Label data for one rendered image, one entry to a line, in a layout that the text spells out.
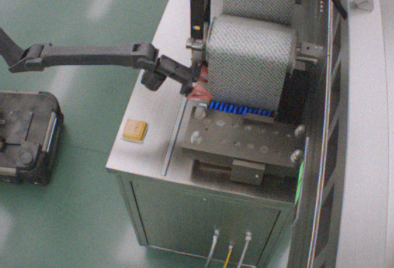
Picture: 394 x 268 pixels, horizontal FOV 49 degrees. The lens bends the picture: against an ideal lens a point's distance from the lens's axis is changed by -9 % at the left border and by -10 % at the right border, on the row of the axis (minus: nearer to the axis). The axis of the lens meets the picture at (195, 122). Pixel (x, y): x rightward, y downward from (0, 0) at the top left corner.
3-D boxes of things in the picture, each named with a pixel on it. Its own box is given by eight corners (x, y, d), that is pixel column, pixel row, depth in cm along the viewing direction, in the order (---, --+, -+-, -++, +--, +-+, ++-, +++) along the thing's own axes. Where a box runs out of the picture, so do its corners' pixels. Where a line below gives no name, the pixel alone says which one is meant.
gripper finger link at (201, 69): (207, 100, 156) (182, 87, 153) (211, 84, 160) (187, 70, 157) (218, 91, 150) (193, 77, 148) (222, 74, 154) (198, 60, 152)
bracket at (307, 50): (300, 44, 140) (301, 40, 138) (318, 48, 139) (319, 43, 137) (299, 56, 137) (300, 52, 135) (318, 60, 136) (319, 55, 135)
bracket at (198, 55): (193, 90, 177) (193, 32, 151) (210, 93, 176) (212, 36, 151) (190, 101, 174) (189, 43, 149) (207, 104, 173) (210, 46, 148)
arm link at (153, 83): (139, 58, 141) (144, 41, 147) (123, 82, 149) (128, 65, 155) (174, 75, 145) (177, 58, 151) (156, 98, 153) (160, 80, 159)
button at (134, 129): (128, 121, 169) (127, 117, 167) (146, 125, 168) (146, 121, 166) (122, 138, 165) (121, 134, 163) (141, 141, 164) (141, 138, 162)
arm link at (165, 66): (159, 60, 144) (162, 49, 148) (148, 74, 148) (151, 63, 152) (178, 70, 146) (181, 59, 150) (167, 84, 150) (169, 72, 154)
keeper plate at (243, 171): (231, 174, 156) (233, 158, 147) (261, 180, 155) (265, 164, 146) (229, 181, 155) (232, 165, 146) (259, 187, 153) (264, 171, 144)
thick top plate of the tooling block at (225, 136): (193, 116, 162) (193, 105, 157) (308, 137, 157) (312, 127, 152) (181, 156, 153) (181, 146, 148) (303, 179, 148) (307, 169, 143)
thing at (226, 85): (207, 99, 159) (208, 63, 144) (276, 112, 157) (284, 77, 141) (207, 100, 159) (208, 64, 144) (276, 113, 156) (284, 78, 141)
